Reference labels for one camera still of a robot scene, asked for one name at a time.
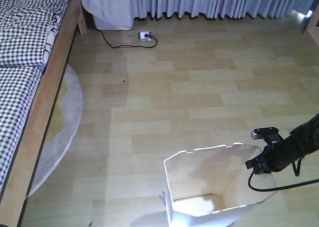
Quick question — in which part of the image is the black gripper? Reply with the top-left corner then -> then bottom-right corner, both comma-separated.
245,147 -> 272,174

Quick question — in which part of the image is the white plastic trash bin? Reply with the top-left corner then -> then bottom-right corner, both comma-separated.
162,143 -> 274,227

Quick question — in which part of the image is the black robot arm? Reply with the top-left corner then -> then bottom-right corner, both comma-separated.
245,115 -> 319,174

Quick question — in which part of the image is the wooden shelf unit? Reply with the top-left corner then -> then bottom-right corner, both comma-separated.
304,5 -> 319,51

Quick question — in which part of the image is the floor power socket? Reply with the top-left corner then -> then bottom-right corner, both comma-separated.
138,31 -> 152,41

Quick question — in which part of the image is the grey yellow round rug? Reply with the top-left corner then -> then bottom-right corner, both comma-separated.
26,64 -> 83,198

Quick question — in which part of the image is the grey curtain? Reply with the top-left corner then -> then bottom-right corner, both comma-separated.
81,0 -> 315,30

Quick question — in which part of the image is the black white checkered bedding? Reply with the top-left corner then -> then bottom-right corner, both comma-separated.
0,0 -> 70,187

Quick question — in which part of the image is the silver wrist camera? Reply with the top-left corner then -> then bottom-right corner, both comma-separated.
251,127 -> 283,146

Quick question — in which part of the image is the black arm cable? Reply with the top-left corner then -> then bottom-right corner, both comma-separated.
248,169 -> 319,192

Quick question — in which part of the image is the black power cord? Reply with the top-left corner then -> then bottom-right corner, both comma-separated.
94,27 -> 158,49

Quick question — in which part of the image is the wooden bed frame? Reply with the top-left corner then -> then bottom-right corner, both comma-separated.
0,0 -> 87,227

